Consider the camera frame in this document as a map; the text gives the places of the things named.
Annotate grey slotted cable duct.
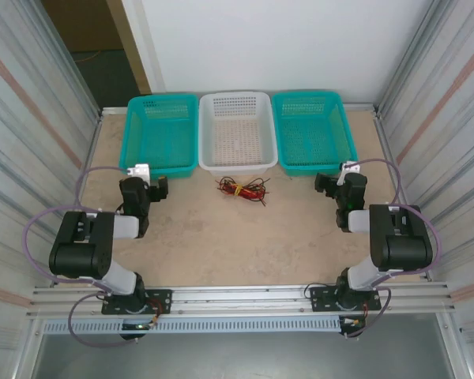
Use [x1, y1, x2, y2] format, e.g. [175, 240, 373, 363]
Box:
[42, 317, 343, 336]

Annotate aluminium table edge bar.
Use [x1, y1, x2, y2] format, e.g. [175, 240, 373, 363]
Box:
[100, 103, 380, 118]

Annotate red cable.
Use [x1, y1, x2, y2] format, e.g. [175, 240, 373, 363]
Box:
[219, 185, 269, 206]
[216, 181, 261, 201]

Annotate aluminium mounting rail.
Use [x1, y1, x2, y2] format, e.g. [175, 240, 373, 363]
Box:
[26, 282, 457, 320]

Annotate left base red black wires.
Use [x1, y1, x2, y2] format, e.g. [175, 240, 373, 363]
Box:
[148, 298, 171, 327]

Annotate teal plastic basket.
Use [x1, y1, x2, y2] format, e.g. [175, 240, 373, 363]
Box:
[118, 93, 198, 180]
[271, 91, 359, 178]

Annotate brown board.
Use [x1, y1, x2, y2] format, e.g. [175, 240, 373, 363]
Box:
[41, 0, 124, 53]

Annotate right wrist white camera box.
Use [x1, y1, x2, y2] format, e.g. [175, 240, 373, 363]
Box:
[337, 160, 361, 186]

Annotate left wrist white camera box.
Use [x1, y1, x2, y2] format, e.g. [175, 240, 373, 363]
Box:
[125, 162, 152, 184]

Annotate base red black wires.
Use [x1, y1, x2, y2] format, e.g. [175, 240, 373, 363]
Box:
[355, 302, 375, 327]
[148, 298, 171, 327]

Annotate orange floor cable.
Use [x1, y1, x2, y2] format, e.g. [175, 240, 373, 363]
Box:
[73, 50, 103, 64]

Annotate right base red black wires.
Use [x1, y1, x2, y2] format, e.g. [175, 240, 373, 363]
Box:
[355, 302, 375, 327]

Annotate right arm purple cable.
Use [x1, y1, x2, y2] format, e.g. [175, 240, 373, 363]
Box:
[344, 157, 443, 340]

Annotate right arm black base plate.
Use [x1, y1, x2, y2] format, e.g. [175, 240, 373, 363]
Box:
[308, 284, 382, 313]

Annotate right small controller board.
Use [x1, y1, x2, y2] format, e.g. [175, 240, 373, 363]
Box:
[339, 317, 367, 332]

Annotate white door frame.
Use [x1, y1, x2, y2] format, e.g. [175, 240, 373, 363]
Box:
[120, 0, 167, 95]

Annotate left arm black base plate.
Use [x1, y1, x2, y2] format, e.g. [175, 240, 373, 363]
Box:
[101, 289, 173, 316]

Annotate white plastic basket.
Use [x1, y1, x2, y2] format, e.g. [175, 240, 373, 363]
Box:
[198, 91, 280, 178]

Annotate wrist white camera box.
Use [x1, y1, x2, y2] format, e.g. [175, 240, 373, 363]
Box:
[125, 162, 152, 184]
[337, 160, 361, 186]

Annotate brown wooden door edge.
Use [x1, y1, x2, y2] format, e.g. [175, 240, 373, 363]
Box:
[105, 0, 153, 96]

